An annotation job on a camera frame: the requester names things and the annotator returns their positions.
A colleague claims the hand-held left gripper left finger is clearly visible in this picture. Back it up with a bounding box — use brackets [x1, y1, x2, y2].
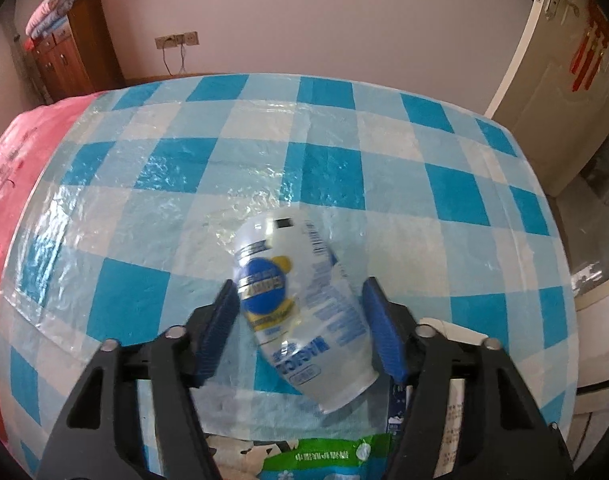
[42, 279, 240, 480]

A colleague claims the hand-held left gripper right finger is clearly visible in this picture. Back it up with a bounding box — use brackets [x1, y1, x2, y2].
[362, 276, 575, 480]

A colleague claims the white drink carton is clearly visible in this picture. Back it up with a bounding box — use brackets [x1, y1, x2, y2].
[385, 317, 490, 480]

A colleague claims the blue checked tablecloth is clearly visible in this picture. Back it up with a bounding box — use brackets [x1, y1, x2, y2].
[0, 74, 580, 480]

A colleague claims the cow print packet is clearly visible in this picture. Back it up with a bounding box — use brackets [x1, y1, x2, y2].
[204, 435, 290, 480]

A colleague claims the green white packet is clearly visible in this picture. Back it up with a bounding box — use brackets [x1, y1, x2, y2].
[259, 432, 393, 480]

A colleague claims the pink heart print blanket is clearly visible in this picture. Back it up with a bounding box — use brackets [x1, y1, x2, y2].
[0, 92, 98, 456]

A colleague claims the beige door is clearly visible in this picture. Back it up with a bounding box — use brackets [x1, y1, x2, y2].
[485, 0, 609, 196]

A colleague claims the brown wooden cabinet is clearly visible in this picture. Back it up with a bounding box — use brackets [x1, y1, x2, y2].
[32, 0, 125, 103]

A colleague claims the folded blue blanket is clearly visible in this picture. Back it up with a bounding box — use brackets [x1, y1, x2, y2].
[32, 12, 71, 42]

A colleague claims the red door decoration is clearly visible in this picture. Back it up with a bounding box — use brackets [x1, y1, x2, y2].
[567, 0, 609, 93]

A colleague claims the white charging cable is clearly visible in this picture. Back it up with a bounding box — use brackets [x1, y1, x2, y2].
[162, 45, 188, 77]

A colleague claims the wall socket strip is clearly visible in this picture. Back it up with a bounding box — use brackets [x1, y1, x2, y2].
[154, 31, 200, 50]

